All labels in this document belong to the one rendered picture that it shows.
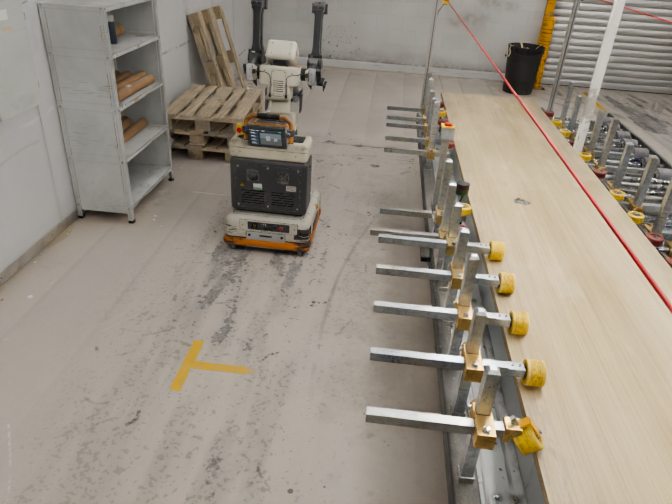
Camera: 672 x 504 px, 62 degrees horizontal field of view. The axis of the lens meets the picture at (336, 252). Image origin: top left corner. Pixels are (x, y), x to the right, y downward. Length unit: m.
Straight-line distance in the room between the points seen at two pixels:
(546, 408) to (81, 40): 3.59
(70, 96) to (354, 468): 3.14
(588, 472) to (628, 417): 0.28
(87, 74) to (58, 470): 2.60
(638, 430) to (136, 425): 2.09
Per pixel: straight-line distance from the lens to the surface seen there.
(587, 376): 1.94
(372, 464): 2.67
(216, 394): 2.96
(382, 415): 1.53
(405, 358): 1.72
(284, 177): 3.86
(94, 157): 4.49
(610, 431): 1.79
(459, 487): 1.76
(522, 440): 1.59
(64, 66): 4.37
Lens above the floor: 2.06
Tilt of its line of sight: 30 degrees down
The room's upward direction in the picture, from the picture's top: 4 degrees clockwise
